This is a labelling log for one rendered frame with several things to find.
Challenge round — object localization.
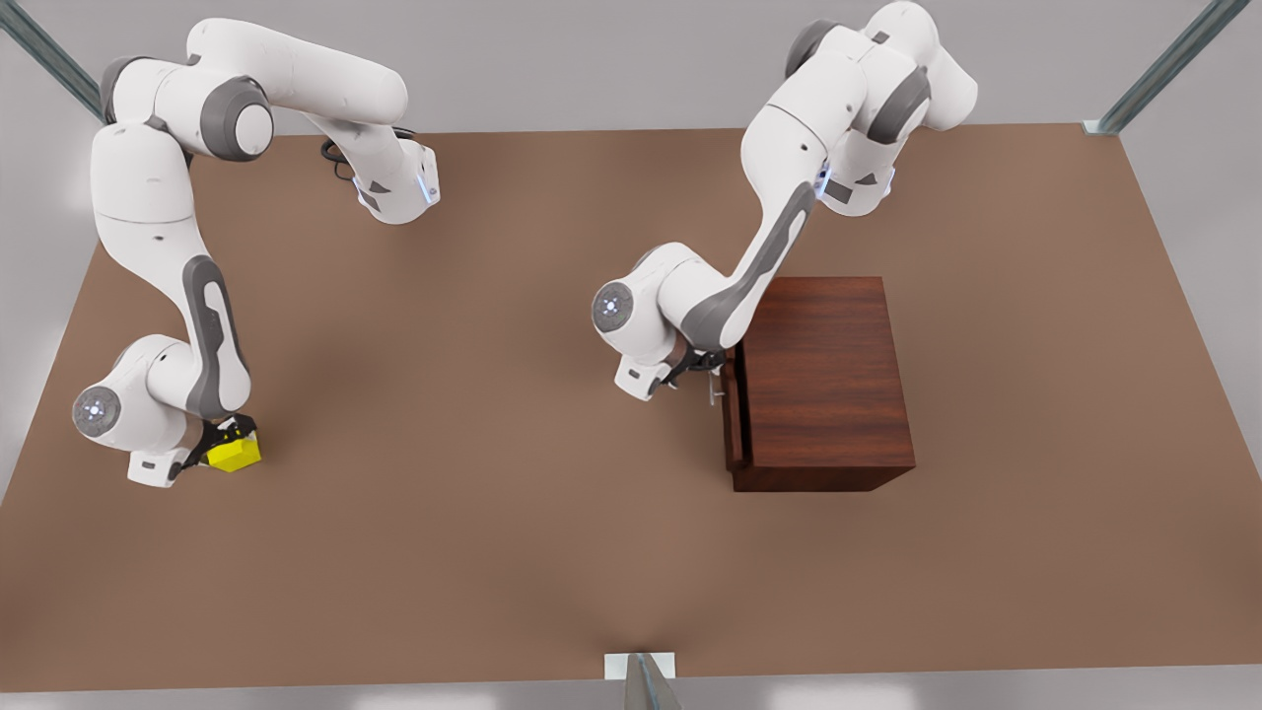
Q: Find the black cable loop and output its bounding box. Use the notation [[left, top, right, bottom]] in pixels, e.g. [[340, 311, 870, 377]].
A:
[[319, 126, 417, 184]]

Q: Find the silver frame post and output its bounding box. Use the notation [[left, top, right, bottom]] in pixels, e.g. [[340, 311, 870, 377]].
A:
[[0, 0, 105, 121], [603, 651, 683, 710], [1082, 0, 1253, 137]]

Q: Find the yellow block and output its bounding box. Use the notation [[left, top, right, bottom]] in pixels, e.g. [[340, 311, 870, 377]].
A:
[[204, 430, 264, 474]]

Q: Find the wooden drawer with silver handle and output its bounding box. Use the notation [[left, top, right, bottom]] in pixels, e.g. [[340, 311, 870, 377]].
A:
[[706, 347, 754, 472]]

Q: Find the dark wooden cabinet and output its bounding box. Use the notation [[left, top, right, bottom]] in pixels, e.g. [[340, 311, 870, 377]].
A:
[[733, 276, 917, 494]]

